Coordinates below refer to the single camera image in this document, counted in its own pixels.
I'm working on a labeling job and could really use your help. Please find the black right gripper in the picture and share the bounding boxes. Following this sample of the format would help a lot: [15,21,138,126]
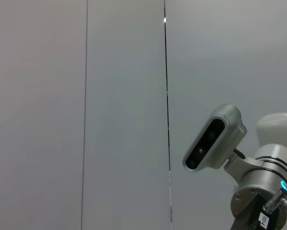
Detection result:
[230,191,287,230]

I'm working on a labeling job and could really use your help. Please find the right gripper cable with plug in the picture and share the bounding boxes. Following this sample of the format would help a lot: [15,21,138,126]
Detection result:
[264,187,287,230]

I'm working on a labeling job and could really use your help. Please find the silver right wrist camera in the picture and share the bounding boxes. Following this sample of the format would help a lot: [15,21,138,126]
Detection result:
[182,103,248,173]

